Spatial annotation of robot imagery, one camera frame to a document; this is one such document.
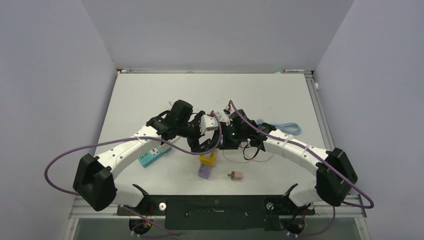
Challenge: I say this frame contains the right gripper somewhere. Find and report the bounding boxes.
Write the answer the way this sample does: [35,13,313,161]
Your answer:
[209,122,246,150]

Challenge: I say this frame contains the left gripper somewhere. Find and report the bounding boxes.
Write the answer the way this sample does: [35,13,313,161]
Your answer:
[177,112,211,154]

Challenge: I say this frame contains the yellow cube socket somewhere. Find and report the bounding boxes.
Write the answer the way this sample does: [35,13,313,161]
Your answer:
[199,150,217,168]

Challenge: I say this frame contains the thin pink charging cable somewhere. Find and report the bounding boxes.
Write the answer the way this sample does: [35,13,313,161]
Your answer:
[222,149,276,164]

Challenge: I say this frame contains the brown wall charger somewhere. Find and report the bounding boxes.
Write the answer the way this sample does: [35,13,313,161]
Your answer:
[227,171,243,181]

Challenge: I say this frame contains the purple power strip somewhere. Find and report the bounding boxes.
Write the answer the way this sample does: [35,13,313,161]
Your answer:
[197,164,213,179]

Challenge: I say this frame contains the teal power strip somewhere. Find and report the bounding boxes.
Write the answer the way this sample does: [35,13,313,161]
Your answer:
[138,145,172,168]

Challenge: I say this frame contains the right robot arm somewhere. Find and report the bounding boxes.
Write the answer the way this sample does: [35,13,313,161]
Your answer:
[218,109,358,214]

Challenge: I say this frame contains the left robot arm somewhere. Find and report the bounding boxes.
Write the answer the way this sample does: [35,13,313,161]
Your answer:
[72,99,222,215]

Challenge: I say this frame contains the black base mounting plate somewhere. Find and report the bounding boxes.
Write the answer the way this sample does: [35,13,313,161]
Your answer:
[117,195,315,231]

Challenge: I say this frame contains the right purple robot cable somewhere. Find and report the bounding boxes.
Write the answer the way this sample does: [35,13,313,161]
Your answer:
[228,100,375,238]

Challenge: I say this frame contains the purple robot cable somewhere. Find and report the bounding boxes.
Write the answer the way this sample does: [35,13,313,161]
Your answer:
[43,112,223,239]
[228,100,375,238]

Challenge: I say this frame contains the light blue coiled cable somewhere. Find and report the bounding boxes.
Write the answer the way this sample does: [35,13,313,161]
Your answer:
[255,118,303,136]

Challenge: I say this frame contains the aluminium right frame rail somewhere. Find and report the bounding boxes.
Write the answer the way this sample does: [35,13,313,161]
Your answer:
[300,71,335,151]

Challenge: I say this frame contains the aluminium frame rail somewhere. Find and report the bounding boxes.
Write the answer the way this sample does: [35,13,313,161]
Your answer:
[300,71,335,151]
[69,197,366,219]

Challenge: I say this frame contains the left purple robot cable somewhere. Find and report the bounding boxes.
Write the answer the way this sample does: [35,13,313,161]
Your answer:
[43,112,223,239]

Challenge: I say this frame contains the aluminium front frame rail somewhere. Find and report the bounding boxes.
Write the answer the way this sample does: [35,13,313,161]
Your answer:
[69,197,366,219]

